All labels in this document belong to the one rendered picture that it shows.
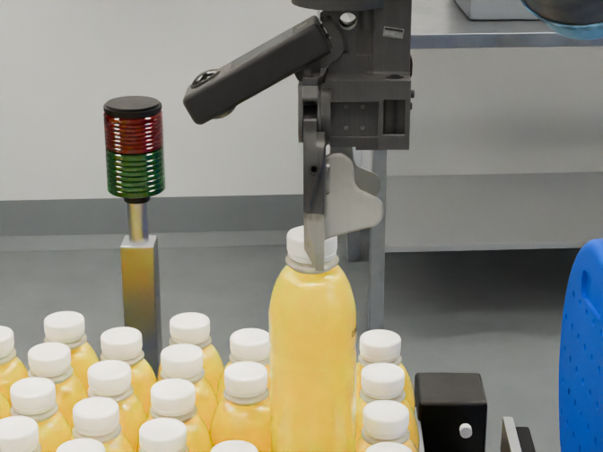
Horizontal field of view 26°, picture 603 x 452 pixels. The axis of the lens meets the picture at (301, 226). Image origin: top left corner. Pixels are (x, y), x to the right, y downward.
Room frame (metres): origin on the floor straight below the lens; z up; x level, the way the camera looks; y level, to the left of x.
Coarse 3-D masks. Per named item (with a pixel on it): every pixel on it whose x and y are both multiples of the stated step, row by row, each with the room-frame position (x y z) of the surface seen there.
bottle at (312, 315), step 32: (288, 256) 0.94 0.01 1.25; (288, 288) 0.92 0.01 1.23; (320, 288) 0.92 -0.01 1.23; (288, 320) 0.91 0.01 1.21; (320, 320) 0.91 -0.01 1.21; (352, 320) 0.93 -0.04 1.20; (288, 352) 0.91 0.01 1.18; (320, 352) 0.91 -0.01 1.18; (352, 352) 0.93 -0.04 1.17; (288, 384) 0.91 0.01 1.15; (320, 384) 0.91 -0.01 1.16; (352, 384) 0.93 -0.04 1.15; (288, 416) 0.91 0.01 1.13; (320, 416) 0.91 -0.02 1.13; (352, 416) 0.93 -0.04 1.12; (288, 448) 0.91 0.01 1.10; (320, 448) 0.91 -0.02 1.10; (352, 448) 0.93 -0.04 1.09
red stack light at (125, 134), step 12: (108, 120) 1.35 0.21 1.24; (120, 120) 1.34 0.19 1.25; (132, 120) 1.34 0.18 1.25; (144, 120) 1.34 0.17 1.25; (156, 120) 1.35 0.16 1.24; (108, 132) 1.35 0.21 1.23; (120, 132) 1.34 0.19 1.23; (132, 132) 1.34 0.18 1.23; (144, 132) 1.34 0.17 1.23; (156, 132) 1.35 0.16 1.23; (108, 144) 1.35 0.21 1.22; (120, 144) 1.34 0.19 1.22; (132, 144) 1.34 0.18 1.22; (144, 144) 1.34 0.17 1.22; (156, 144) 1.35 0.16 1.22
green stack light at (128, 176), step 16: (112, 160) 1.34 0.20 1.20; (128, 160) 1.34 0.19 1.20; (144, 160) 1.34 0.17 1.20; (160, 160) 1.35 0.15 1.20; (112, 176) 1.34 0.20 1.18; (128, 176) 1.33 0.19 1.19; (144, 176) 1.34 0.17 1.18; (160, 176) 1.35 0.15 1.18; (112, 192) 1.34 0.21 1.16; (128, 192) 1.34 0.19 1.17; (144, 192) 1.34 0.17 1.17; (160, 192) 1.35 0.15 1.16
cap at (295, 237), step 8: (288, 232) 0.94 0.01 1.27; (296, 232) 0.94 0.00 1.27; (288, 240) 0.93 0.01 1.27; (296, 240) 0.93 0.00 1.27; (328, 240) 0.93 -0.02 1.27; (336, 240) 0.94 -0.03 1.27; (288, 248) 0.93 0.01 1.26; (296, 248) 0.93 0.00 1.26; (328, 248) 0.93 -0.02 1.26; (336, 248) 0.94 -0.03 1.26; (296, 256) 0.93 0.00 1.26; (304, 256) 0.92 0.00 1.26; (328, 256) 0.93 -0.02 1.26
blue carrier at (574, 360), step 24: (600, 240) 1.03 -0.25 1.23; (576, 264) 1.08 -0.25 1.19; (600, 264) 0.99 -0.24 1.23; (576, 288) 1.07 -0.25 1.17; (600, 288) 0.98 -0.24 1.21; (576, 312) 1.07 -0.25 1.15; (600, 312) 0.99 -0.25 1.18; (576, 336) 1.06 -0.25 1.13; (600, 336) 0.96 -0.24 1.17; (576, 360) 1.05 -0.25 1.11; (600, 360) 0.96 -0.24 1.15; (576, 384) 1.04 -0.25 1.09; (600, 384) 0.95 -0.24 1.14; (576, 408) 1.03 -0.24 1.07; (600, 408) 0.94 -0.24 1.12; (576, 432) 1.02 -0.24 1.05; (600, 432) 0.93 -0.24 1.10
